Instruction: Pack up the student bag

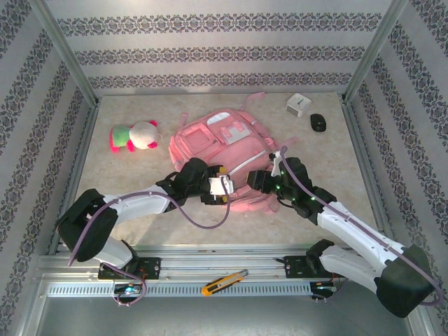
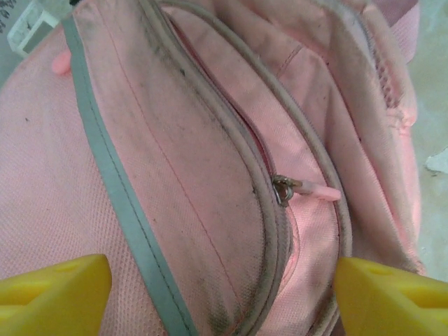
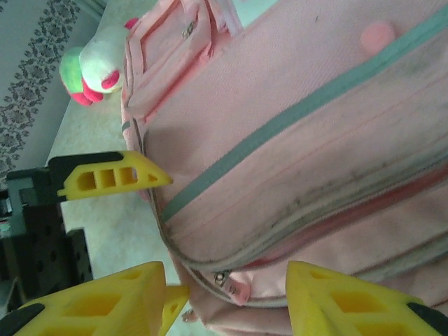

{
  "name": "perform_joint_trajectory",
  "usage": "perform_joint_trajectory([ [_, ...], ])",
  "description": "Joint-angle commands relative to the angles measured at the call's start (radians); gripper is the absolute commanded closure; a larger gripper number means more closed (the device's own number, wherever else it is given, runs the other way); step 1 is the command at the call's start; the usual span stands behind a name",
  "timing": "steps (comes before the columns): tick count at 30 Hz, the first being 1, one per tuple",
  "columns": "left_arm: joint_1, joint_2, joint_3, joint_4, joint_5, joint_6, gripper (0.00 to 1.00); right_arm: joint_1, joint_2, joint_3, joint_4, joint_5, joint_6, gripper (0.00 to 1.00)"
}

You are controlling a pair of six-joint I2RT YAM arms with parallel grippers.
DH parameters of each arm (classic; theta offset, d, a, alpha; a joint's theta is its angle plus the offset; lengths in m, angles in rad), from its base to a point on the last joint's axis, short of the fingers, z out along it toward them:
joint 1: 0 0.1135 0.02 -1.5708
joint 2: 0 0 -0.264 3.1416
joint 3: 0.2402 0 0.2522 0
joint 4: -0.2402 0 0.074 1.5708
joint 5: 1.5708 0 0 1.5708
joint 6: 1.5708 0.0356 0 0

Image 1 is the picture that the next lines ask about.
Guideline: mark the white green pink plush toy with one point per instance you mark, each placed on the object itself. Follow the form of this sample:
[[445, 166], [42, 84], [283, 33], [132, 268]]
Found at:
[[141, 133]]

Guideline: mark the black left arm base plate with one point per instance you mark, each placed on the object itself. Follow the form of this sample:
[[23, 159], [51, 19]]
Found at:
[[154, 266]]

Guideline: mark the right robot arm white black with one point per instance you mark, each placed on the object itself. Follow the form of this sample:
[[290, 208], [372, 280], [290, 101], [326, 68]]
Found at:
[[350, 227]]

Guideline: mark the aluminium side rail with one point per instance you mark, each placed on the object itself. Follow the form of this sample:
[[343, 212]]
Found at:
[[82, 154], [364, 154]]

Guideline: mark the pink backpack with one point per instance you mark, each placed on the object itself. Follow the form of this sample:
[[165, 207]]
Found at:
[[217, 147]]

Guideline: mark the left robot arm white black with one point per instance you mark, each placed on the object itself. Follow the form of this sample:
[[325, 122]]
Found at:
[[140, 203]]

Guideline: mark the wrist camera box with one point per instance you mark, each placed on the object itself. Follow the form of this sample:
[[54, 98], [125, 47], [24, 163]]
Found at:
[[220, 184], [276, 162]]

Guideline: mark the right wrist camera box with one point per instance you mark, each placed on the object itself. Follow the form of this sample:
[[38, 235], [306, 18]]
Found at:
[[276, 162]]

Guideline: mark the aluminium mounting rail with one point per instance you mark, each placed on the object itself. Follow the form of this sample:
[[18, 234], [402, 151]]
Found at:
[[224, 260]]

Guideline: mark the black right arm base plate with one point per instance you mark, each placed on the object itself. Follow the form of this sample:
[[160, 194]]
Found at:
[[294, 267]]

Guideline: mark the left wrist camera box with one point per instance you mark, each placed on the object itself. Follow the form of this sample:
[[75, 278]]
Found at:
[[220, 184]]

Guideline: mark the yellow utility knife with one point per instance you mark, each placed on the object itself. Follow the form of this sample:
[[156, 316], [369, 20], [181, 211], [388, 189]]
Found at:
[[220, 284]]

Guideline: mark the white square alarm clock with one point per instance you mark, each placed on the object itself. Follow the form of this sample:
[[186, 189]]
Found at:
[[298, 104]]

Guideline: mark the black computer mouse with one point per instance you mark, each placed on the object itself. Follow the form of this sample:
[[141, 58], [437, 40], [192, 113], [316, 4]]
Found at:
[[318, 122]]

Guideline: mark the small electronics board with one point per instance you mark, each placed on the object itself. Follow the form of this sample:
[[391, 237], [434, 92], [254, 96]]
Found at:
[[127, 290], [323, 288]]

